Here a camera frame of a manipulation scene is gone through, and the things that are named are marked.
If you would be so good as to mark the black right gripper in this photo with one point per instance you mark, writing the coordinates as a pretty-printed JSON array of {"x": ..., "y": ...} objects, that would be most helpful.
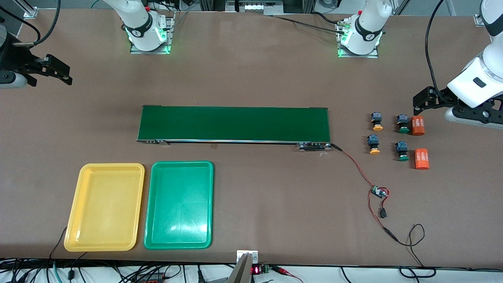
[{"x": 15, "y": 59}]

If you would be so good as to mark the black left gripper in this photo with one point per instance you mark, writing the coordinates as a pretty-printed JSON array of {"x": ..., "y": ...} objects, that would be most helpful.
[{"x": 442, "y": 95}]

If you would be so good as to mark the orange printed cylinder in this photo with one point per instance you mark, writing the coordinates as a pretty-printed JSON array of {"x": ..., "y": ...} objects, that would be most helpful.
[
  {"x": 422, "y": 158},
  {"x": 418, "y": 125}
]

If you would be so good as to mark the green push button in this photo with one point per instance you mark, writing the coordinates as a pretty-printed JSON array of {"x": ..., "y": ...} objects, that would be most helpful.
[
  {"x": 402, "y": 122},
  {"x": 402, "y": 151}
]

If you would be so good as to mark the yellow push button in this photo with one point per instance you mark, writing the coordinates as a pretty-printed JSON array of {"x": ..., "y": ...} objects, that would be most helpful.
[
  {"x": 373, "y": 144},
  {"x": 377, "y": 122}
]

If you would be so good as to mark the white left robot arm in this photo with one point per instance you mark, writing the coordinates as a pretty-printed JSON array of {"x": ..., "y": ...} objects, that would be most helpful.
[{"x": 367, "y": 27}]

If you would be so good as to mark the small controller circuit board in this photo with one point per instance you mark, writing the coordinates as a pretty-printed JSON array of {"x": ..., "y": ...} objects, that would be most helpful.
[{"x": 379, "y": 192}]

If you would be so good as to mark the yellow plastic tray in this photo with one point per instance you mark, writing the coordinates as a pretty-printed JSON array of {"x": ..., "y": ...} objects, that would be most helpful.
[{"x": 104, "y": 208}]

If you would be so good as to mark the green plastic tray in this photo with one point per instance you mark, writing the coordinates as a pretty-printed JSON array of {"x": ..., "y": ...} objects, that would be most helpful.
[{"x": 178, "y": 206}]

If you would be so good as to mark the green conveyor belt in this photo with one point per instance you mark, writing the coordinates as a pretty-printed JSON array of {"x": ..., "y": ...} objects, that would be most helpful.
[{"x": 235, "y": 124}]

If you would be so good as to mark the white indicator device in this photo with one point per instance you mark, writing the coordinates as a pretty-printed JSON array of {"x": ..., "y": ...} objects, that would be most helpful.
[{"x": 257, "y": 6}]

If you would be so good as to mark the red clip lead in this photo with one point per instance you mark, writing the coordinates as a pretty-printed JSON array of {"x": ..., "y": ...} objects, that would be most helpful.
[{"x": 287, "y": 272}]

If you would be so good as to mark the orange power strip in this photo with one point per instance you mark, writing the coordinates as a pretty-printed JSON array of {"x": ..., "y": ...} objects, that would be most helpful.
[{"x": 149, "y": 279}]

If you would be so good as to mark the red digit display module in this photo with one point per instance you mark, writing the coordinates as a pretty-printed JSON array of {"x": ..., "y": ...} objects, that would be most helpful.
[{"x": 257, "y": 270}]

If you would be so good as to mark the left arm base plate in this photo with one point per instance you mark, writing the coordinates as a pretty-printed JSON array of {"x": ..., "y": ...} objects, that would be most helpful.
[{"x": 373, "y": 55}]

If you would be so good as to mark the aluminium corner bracket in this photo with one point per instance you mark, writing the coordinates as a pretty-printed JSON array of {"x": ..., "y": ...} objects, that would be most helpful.
[
  {"x": 30, "y": 12},
  {"x": 478, "y": 19}
]

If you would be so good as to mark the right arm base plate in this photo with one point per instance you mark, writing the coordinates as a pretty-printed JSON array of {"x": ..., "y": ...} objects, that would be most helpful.
[{"x": 135, "y": 49}]

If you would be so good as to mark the metal camera bracket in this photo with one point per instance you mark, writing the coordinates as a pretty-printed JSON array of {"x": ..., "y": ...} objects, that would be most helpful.
[{"x": 243, "y": 267}]

